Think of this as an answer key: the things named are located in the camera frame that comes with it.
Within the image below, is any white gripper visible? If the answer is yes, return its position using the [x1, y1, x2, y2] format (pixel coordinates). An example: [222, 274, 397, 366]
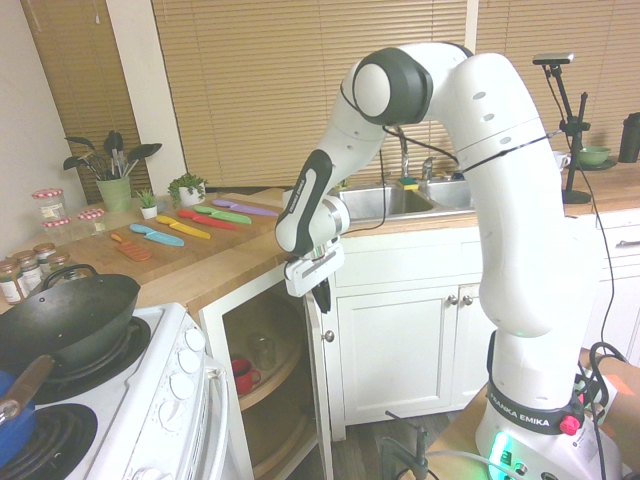
[283, 243, 347, 316]

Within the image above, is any white panelled cabinet door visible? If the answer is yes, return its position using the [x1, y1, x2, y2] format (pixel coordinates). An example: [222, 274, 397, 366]
[335, 285, 460, 427]

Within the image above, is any clear glass jar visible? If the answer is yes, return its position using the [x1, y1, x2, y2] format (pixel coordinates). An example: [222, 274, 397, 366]
[247, 333, 278, 372]

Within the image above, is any white sink front panel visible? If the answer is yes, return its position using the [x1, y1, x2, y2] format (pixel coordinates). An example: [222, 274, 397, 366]
[333, 238, 485, 290]

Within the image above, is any wooden lazy susan shelf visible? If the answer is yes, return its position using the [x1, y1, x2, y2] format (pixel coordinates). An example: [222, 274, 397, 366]
[243, 413, 319, 479]
[228, 294, 307, 412]

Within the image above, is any purple knife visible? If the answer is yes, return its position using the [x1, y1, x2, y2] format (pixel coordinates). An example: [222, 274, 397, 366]
[211, 198, 279, 218]

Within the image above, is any red ceramic mug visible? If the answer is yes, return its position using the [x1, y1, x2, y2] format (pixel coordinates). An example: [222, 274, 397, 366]
[230, 357, 263, 396]

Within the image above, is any stainless steel sink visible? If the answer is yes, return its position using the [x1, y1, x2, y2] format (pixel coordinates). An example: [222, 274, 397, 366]
[331, 178, 477, 225]

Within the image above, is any green knife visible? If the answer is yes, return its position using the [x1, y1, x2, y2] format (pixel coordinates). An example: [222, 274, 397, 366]
[193, 204, 254, 225]

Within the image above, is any large wooden cutting board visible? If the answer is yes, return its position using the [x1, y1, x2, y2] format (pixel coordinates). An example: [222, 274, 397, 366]
[63, 192, 282, 287]

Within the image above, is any red knife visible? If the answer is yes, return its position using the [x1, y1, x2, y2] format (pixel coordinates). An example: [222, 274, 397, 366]
[176, 208, 239, 232]

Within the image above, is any yellow knife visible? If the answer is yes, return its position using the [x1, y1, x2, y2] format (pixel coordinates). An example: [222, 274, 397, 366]
[155, 214, 213, 241]

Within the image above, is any chrome faucet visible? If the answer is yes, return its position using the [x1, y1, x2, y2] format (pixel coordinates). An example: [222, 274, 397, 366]
[397, 133, 412, 184]

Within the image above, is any bushy plant in white pot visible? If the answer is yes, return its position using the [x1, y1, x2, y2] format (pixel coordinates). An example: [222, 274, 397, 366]
[166, 172, 209, 209]

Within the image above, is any blue knife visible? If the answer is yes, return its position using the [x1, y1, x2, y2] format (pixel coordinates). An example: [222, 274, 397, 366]
[129, 222, 187, 248]

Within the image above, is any black metal clamp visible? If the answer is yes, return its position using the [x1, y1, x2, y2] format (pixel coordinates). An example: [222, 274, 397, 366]
[383, 409, 432, 480]

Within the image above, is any orange small knife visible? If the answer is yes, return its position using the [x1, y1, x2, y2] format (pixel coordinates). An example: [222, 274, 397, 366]
[110, 233, 154, 262]

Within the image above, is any small plant in white pot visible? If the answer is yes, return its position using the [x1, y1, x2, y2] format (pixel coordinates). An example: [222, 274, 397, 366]
[135, 189, 161, 221]

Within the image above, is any white electric stove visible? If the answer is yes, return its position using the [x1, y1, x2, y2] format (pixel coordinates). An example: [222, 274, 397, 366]
[0, 302, 236, 480]

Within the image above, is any black coil burner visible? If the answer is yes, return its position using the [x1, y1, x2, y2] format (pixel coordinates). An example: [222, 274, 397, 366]
[0, 402, 99, 480]
[33, 315, 152, 404]

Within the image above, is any wide wooden window blind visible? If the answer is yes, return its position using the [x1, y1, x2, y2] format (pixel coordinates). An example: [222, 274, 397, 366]
[151, 0, 469, 190]

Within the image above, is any black kitchen spatula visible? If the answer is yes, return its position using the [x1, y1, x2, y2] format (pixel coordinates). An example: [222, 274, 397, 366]
[122, 142, 164, 178]

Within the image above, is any green utensil holder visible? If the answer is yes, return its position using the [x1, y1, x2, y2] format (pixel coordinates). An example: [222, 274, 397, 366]
[95, 175, 134, 215]

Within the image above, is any glass jar with gingham lid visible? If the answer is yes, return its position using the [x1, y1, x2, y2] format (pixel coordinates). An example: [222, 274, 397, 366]
[76, 208, 108, 237]
[31, 187, 67, 224]
[41, 218, 74, 247]

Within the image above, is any black slotted turner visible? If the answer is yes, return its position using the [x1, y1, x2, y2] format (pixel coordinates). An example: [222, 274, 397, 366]
[102, 129, 125, 179]

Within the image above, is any black kitchen spoon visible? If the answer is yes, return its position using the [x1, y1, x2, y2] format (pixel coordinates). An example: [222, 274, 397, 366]
[63, 135, 109, 179]
[62, 154, 107, 181]

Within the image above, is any white drawer front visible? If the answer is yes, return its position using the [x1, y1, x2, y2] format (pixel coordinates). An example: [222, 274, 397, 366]
[596, 223, 640, 274]

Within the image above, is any green bowl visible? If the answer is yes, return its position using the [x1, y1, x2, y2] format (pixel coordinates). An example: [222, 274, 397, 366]
[574, 145, 619, 172]

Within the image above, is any narrow wooden window blind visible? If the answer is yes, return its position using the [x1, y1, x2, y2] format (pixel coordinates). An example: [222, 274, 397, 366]
[33, 0, 152, 202]

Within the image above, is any blue pot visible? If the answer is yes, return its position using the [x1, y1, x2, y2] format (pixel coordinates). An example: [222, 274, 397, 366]
[0, 368, 37, 454]

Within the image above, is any black tumbler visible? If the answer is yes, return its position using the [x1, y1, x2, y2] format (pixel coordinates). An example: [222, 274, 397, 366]
[617, 111, 640, 164]

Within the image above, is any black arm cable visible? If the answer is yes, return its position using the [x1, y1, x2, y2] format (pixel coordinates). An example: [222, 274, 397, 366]
[338, 82, 556, 232]

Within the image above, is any white cabinet frame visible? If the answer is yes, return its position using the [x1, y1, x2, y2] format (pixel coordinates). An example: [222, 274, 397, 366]
[197, 262, 321, 480]

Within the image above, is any white oven door handle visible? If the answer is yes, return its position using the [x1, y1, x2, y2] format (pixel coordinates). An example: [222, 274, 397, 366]
[201, 355, 233, 480]

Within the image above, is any wooden robot mount table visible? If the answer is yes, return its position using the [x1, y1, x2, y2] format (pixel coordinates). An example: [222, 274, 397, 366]
[423, 349, 640, 480]

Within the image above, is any white cable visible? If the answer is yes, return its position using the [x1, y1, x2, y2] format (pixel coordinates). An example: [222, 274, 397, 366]
[423, 448, 517, 475]

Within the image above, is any black wok with wooden handle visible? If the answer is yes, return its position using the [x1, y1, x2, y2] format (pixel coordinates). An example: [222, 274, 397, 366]
[0, 263, 142, 422]

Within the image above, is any black camera stand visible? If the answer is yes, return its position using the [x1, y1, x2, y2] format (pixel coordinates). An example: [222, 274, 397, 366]
[541, 63, 594, 205]

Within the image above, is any black camera cable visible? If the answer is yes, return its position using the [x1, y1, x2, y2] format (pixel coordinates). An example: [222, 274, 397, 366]
[547, 64, 626, 480]

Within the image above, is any black camera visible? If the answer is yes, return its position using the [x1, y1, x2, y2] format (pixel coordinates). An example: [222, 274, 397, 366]
[531, 50, 576, 67]

